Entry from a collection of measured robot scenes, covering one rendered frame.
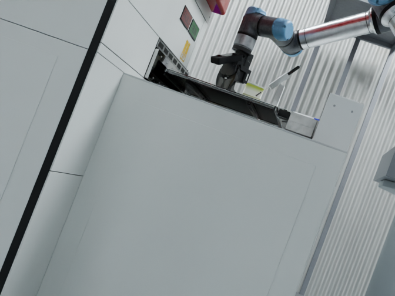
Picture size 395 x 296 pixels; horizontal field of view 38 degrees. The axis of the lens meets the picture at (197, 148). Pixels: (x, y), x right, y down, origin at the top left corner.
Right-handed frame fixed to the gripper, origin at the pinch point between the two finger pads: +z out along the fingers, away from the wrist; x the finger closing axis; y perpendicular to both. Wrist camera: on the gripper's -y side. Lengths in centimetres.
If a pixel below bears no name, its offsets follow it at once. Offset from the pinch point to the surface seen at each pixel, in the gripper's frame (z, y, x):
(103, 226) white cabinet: 50, -48, -26
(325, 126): 4, -18, -59
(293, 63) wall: -72, 176, 122
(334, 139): 7, -16, -62
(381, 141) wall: -39, 220, 59
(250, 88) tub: -9.7, 16.6, 3.1
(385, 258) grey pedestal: 31, 22, -68
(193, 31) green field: -18.3, -15.0, 8.4
